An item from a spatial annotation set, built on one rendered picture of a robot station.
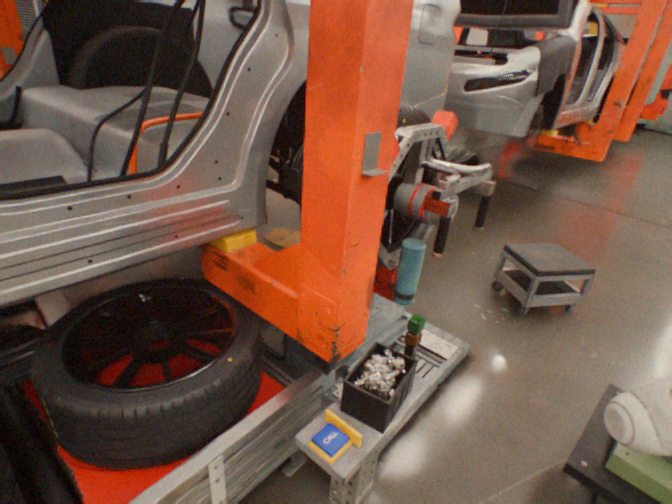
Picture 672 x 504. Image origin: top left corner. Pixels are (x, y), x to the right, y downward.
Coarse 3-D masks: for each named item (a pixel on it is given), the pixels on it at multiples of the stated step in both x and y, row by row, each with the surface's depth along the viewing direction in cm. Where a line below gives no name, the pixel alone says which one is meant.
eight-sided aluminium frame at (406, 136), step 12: (396, 132) 136; (408, 132) 133; (420, 132) 137; (432, 132) 144; (444, 132) 150; (408, 144) 134; (444, 144) 154; (444, 156) 159; (396, 168) 134; (432, 180) 171; (420, 228) 176; (432, 228) 176; (384, 252) 149; (396, 252) 166; (384, 264) 154; (396, 264) 161
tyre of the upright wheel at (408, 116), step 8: (400, 104) 147; (400, 112) 139; (408, 112) 142; (416, 112) 146; (424, 112) 152; (400, 120) 140; (408, 120) 144; (416, 120) 148; (424, 120) 152; (432, 176) 176; (416, 224) 181; (408, 232) 178; (392, 248) 172; (376, 264) 166
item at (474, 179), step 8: (472, 176) 142; (480, 176) 143; (488, 176) 150; (456, 184) 131; (464, 184) 134; (472, 184) 140; (440, 192) 122; (448, 192) 126; (456, 192) 132; (440, 200) 124
